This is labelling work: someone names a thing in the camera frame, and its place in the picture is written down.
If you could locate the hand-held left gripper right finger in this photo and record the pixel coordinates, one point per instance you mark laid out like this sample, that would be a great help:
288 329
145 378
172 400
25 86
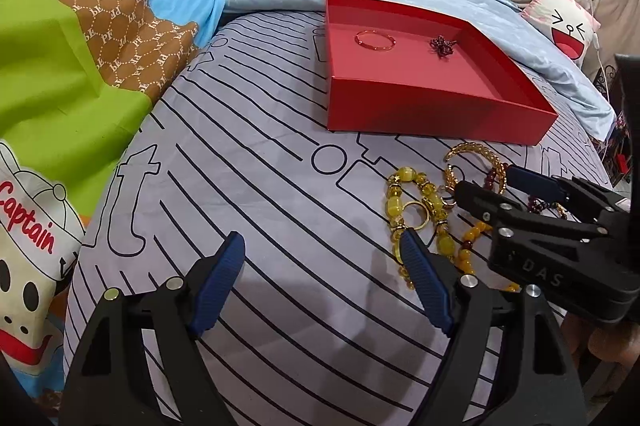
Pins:
425 281

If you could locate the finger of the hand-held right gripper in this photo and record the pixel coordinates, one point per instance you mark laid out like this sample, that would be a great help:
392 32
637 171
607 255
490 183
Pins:
482 201
532 183

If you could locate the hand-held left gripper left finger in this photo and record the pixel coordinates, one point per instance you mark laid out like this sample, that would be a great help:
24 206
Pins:
220 276

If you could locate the red cardboard box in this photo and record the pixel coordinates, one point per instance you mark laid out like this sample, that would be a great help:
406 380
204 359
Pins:
425 75

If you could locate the person's right hand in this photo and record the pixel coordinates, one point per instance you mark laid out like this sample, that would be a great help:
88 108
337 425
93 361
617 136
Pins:
607 351

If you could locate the grey striped bed sheet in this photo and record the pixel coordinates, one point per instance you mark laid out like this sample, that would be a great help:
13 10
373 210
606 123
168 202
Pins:
250 186

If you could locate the black metal rack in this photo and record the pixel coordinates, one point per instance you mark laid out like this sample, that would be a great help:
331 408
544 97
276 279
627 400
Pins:
629 95

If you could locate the pink rabbit cushion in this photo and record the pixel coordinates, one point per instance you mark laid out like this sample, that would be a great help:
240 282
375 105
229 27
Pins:
560 20

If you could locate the thin gold bangle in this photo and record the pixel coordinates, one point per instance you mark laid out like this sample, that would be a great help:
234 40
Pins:
374 40

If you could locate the cartoon monkey printed blanket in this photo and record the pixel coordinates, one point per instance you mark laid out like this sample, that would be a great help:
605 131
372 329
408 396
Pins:
75 55

